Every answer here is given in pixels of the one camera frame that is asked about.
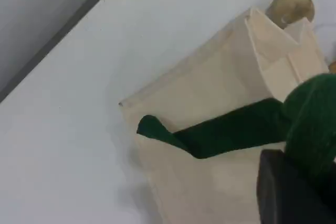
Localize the white canvas bag green handles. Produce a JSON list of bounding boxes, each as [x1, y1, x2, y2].
[[118, 7, 336, 224]]

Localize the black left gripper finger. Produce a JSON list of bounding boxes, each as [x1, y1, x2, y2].
[[256, 148, 336, 224]]

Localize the round beige potato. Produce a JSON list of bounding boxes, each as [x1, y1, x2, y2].
[[264, 0, 316, 29]]

